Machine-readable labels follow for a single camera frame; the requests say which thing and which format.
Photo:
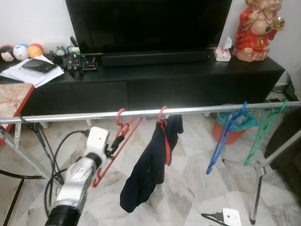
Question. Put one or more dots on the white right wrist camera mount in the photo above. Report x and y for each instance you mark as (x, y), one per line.
(232, 217)

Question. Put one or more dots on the blue plastic hanger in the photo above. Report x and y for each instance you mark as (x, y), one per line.
(242, 110)

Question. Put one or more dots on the white tissue pack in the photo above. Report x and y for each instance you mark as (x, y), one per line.
(222, 55)

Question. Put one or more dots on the grey white fabric cover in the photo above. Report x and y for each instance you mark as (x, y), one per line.
(295, 82)

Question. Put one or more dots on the black wallet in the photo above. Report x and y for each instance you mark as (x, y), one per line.
(40, 66)

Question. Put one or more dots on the orange round plush toy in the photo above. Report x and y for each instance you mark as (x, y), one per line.
(35, 50)

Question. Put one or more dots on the silver metal clothes rack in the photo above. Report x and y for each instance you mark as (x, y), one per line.
(197, 109)

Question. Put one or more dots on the green plastic hanger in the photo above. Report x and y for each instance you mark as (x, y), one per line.
(260, 136)

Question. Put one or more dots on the navy shirt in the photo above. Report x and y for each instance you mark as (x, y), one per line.
(146, 174)

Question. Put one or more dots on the pink red plastic hanger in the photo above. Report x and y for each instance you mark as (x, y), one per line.
(118, 117)

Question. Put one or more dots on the white paper stack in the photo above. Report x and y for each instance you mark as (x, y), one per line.
(23, 77)

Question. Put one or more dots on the red hanger under navy shirt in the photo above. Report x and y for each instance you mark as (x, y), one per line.
(167, 141)

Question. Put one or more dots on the red laughing Buddha statue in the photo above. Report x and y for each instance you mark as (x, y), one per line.
(254, 37)

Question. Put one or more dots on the white round plush toy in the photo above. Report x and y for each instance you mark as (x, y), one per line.
(21, 52)

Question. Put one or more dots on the black eared plush toy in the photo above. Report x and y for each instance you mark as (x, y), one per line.
(6, 54)

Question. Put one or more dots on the orange bucket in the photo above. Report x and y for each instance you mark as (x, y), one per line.
(237, 135)

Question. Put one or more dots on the black television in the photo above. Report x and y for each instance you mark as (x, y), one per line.
(146, 23)

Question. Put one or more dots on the black soundbar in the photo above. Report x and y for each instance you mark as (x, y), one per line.
(155, 57)

